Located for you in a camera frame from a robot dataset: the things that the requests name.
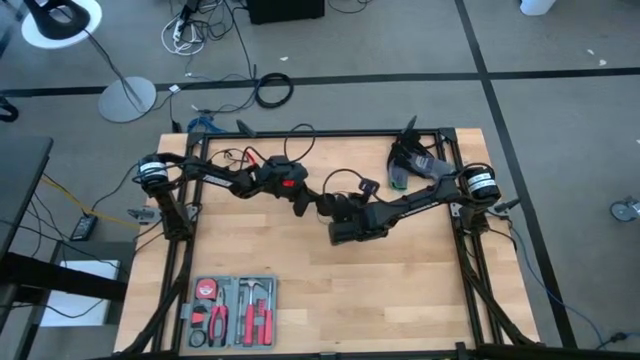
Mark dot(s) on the grey plastic tool case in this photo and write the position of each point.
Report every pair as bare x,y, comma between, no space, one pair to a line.
233,300

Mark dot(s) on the red and black utility knife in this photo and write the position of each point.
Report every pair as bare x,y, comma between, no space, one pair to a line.
199,317

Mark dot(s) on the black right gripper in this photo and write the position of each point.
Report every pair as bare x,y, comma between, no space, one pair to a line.
370,220

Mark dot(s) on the small grey screwdriver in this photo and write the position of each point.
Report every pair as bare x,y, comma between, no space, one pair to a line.
240,310

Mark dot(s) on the grey caster wheel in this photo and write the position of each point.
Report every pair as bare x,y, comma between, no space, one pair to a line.
622,210

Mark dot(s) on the red tape measure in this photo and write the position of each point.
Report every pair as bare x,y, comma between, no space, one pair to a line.
206,290

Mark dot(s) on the black tape roll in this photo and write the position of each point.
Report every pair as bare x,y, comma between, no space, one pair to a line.
191,339

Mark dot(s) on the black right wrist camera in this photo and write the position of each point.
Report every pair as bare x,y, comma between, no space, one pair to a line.
345,232

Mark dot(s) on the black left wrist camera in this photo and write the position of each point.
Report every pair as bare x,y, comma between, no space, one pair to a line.
301,206

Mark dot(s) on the black power adapter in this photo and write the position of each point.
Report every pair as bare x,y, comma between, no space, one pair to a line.
84,227

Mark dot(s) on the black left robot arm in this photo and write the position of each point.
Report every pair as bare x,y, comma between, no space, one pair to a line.
210,177

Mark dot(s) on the black desk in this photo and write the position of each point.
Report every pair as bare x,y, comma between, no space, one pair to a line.
20,190

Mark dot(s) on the white container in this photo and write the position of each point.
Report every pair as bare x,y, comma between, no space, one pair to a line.
537,6

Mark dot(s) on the black chair base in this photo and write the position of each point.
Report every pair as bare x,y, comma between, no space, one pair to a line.
7,112

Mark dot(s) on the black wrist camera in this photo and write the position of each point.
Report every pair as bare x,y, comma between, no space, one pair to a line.
345,232
301,206

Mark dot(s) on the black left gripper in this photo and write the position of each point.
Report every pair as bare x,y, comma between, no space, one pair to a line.
314,200

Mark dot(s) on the red bit holder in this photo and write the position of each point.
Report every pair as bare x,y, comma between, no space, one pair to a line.
259,310

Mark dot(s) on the black metal beam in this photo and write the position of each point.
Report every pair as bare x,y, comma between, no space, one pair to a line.
50,275

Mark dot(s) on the white power strip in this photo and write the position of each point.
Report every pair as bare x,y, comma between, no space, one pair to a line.
176,31

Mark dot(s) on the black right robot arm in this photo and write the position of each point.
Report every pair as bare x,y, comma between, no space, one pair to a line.
430,197

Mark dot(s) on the black computer case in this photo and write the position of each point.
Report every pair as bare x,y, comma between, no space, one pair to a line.
285,10

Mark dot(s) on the grey metal bracket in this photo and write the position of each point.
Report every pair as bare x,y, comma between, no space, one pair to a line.
140,215

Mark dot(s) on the grey bracket with black knob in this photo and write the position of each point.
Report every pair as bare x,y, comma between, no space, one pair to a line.
500,206

